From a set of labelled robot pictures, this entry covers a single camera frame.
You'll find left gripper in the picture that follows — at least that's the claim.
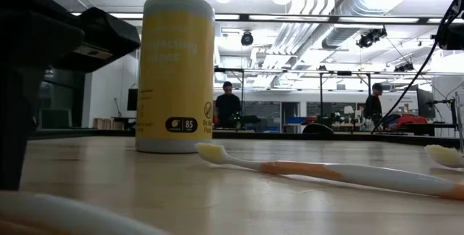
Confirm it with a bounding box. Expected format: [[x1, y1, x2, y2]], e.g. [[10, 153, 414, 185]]
[[0, 0, 86, 192]]

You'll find orange and white toothbrush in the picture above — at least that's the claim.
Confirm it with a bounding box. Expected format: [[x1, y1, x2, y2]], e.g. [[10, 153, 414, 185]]
[[423, 144, 464, 169], [0, 190, 170, 235], [194, 141, 464, 202]]

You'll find monitor on black arm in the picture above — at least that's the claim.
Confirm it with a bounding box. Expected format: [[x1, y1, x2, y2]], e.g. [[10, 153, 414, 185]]
[[415, 87, 436, 120]]

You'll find grey rectangular panel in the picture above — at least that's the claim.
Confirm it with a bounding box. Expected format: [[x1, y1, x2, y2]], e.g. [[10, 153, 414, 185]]
[[38, 107, 74, 131]]

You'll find wooden crate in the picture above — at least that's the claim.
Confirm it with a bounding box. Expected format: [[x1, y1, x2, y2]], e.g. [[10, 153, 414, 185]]
[[93, 117, 126, 131]]

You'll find yellow disinfecting wipes canister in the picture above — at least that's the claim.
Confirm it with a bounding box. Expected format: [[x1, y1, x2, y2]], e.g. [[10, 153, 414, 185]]
[[135, 0, 217, 154]]

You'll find person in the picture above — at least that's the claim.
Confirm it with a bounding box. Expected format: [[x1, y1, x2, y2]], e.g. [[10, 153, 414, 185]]
[[214, 81, 243, 129], [363, 82, 385, 120]]

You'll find long horizontal rig crossbar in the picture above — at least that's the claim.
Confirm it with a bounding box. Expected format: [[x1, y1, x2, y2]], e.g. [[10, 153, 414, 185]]
[[70, 12, 464, 25]]

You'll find large black spotlight cluster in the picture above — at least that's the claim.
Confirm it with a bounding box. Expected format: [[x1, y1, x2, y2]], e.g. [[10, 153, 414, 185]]
[[356, 27, 389, 49]]

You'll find small black spotlight cluster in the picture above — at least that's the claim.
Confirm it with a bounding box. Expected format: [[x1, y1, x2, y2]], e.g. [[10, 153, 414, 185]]
[[394, 60, 416, 73]]

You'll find red background object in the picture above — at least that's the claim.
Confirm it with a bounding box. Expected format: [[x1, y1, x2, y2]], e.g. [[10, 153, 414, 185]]
[[394, 114, 429, 128]]

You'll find small black wall screen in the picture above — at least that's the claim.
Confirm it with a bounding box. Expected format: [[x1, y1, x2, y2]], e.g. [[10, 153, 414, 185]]
[[126, 88, 139, 112]]

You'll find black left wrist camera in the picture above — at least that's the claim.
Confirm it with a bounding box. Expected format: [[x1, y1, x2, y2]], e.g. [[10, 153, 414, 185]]
[[54, 6, 141, 73]]

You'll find black round hanging camera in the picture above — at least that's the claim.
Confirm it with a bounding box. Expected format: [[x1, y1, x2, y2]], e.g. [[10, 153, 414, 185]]
[[240, 30, 254, 46]]

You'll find black background workstation frame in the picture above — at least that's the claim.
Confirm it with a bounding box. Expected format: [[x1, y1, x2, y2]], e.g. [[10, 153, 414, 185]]
[[213, 67, 373, 131]]

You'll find silver ventilation duct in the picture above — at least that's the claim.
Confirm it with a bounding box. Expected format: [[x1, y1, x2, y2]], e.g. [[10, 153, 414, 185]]
[[320, 0, 399, 51]]

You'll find black aluminium table frame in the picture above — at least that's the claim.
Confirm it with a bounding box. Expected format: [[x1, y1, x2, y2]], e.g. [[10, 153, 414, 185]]
[[28, 127, 464, 149]]

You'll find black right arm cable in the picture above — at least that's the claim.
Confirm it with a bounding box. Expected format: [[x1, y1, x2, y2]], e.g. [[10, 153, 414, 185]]
[[371, 0, 464, 135]]

